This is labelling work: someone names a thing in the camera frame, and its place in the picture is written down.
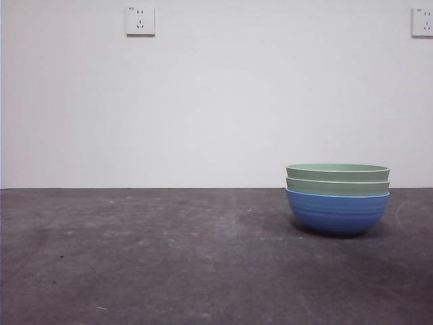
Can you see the green ribbed bowl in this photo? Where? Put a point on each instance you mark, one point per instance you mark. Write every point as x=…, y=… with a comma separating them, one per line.
x=338, y=189
x=338, y=172

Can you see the blue ribbed bowl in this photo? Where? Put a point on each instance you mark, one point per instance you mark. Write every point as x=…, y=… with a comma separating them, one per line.
x=338, y=215

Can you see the white wall socket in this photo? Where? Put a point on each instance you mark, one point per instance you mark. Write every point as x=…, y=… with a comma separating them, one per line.
x=423, y=22
x=140, y=20

